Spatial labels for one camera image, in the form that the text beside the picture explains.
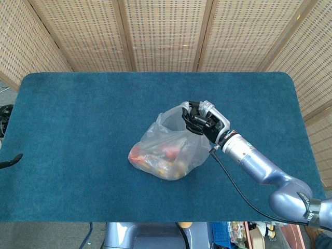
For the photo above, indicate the clear plastic bottle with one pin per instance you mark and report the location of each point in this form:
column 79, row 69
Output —
column 238, row 234

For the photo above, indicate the blue-grey robot torso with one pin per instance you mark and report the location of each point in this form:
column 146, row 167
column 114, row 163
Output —
column 145, row 236

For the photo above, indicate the blue carpet table mat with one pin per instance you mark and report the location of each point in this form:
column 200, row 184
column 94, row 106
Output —
column 77, row 129

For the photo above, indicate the white and yellow plush toy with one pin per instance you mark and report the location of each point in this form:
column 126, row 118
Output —
column 268, row 229

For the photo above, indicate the blue plastic crate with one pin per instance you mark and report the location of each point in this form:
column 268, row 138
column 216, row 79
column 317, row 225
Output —
column 220, row 234

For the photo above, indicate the red wrapped snack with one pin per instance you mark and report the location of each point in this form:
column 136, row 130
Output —
column 172, row 153

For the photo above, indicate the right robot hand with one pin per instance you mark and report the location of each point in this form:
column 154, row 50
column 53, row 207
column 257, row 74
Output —
column 212, row 124

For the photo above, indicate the clear plastic bag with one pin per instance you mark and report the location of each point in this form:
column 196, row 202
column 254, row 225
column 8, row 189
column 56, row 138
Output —
column 192, row 153

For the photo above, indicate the tan cardboard box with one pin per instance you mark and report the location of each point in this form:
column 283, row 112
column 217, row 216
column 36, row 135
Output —
column 255, row 240

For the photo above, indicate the pink box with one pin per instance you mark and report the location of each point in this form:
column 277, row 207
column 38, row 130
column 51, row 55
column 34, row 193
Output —
column 295, row 237

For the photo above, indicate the orange ball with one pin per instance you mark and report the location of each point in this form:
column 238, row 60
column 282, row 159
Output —
column 185, row 224

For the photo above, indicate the red and yellow snack packet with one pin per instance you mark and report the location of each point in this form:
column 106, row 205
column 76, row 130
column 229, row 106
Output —
column 136, row 157

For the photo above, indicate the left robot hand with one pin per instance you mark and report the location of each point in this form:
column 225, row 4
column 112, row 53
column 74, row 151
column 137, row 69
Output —
column 11, row 161

